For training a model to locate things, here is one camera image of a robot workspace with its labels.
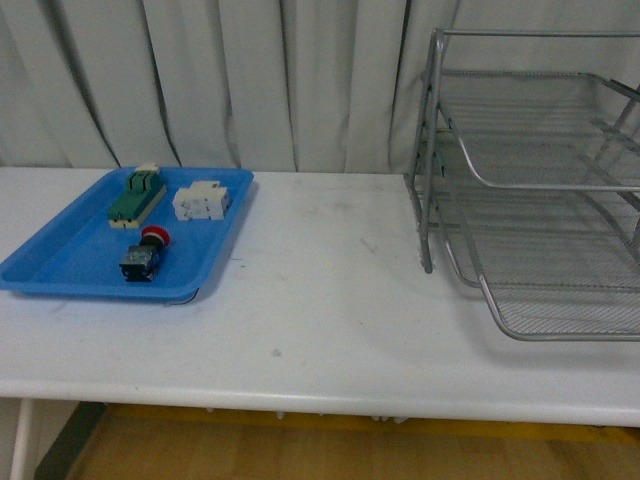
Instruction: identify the red emergency stop button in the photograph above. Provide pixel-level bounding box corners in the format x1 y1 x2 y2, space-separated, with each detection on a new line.
119 225 171 282

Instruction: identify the silver mesh tray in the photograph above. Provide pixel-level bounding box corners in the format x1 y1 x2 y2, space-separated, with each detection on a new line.
437 70 639 193
433 136 639 341
435 186 639 293

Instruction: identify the white circuit breaker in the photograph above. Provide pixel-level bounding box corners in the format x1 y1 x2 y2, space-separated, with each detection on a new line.
172 181 231 221

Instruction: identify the white curtain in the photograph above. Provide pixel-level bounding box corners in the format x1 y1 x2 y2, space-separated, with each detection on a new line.
1 1 639 173

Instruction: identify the blue plastic tray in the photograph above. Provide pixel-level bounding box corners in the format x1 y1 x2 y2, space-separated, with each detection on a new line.
1 167 253 301

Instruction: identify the white table leg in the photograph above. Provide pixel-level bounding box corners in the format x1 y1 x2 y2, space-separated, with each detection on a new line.
9 398 36 480

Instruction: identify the green knife switch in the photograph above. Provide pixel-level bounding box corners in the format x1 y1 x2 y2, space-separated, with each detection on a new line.
107 164 167 229

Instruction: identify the silver mesh rack frame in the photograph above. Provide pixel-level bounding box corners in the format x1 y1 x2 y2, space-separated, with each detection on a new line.
404 28 639 274

